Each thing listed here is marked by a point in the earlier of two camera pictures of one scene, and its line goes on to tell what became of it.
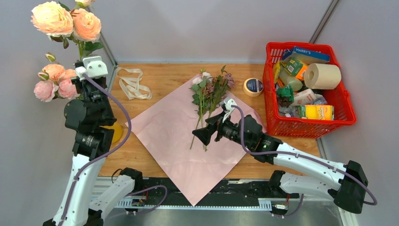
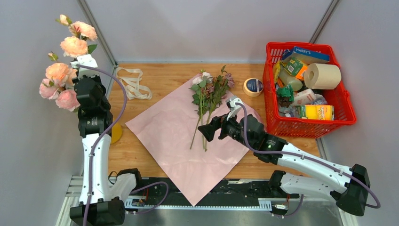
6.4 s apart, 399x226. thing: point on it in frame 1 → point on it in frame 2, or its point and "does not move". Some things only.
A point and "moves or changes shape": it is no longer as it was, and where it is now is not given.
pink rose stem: (47, 90) moves or changes shape
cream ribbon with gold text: (131, 87) does not move
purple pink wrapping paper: (165, 125) does not move
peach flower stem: (56, 20) moves or changes shape
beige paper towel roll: (322, 76) does not move
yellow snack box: (315, 112) does not move
